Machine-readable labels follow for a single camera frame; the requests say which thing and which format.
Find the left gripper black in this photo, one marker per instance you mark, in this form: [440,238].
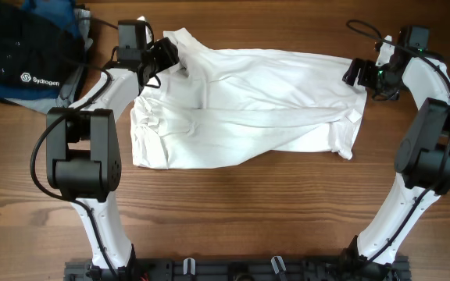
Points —
[167,51]

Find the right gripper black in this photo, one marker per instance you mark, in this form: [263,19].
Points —
[366,66]

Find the white polo shirt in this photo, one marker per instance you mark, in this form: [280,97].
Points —
[222,107]

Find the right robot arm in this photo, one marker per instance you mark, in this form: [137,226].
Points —
[422,162]

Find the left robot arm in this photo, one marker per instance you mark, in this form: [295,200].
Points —
[83,162]

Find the blue folded shirt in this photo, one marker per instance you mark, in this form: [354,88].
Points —
[59,15]

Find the black folded shirt with logo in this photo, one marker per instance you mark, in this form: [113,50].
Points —
[26,47]

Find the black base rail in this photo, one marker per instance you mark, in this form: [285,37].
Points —
[303,269]

